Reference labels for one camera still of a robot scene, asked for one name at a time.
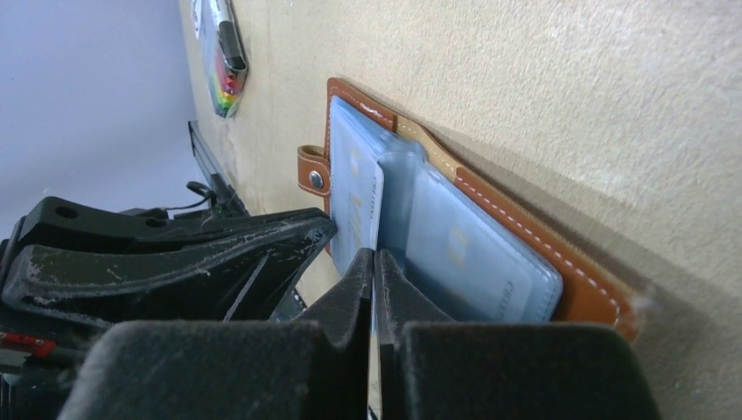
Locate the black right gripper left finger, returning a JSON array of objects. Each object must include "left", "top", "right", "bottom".
[{"left": 59, "top": 248, "right": 374, "bottom": 419}]

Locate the white vip card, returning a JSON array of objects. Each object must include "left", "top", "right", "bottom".
[
  {"left": 346, "top": 145, "right": 384, "bottom": 250},
  {"left": 405, "top": 171, "right": 562, "bottom": 323}
]

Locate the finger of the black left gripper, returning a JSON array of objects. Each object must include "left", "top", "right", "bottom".
[
  {"left": 1, "top": 208, "right": 337, "bottom": 329},
  {"left": 17, "top": 197, "right": 325, "bottom": 254}
]

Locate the pack of coloured markers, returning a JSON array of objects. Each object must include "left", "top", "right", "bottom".
[{"left": 190, "top": 0, "right": 249, "bottom": 118}]

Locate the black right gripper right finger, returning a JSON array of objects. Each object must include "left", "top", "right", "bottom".
[{"left": 374, "top": 250, "right": 661, "bottom": 419}]

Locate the brown leather card holder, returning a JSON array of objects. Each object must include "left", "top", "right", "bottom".
[{"left": 297, "top": 78, "right": 642, "bottom": 341}]

